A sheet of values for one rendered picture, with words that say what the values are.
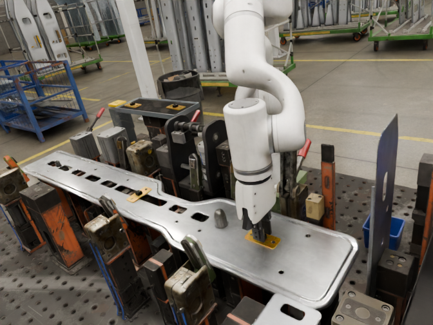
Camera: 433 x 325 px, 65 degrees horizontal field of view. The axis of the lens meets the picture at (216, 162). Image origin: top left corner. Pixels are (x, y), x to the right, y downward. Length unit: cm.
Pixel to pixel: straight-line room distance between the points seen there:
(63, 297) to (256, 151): 93
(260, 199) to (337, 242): 21
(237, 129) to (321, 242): 34
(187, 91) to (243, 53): 312
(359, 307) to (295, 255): 21
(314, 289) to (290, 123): 33
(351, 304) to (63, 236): 104
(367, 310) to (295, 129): 33
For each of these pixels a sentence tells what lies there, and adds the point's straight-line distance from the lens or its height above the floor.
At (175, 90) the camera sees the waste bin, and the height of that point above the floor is 61.
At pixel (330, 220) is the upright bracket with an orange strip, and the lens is 92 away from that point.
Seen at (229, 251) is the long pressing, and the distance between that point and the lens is 83.
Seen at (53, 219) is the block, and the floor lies 92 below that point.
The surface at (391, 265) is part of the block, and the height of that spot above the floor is 108.
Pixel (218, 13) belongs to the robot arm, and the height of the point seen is 149.
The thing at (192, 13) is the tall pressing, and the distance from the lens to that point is 574.
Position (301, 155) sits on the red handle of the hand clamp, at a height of 112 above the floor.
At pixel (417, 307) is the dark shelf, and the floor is 103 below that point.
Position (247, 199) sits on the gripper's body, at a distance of 73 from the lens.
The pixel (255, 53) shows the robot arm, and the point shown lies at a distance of 74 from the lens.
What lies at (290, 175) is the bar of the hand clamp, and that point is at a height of 111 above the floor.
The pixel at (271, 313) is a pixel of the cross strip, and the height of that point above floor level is 100.
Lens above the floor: 156
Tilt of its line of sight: 27 degrees down
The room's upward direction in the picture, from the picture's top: 11 degrees counter-clockwise
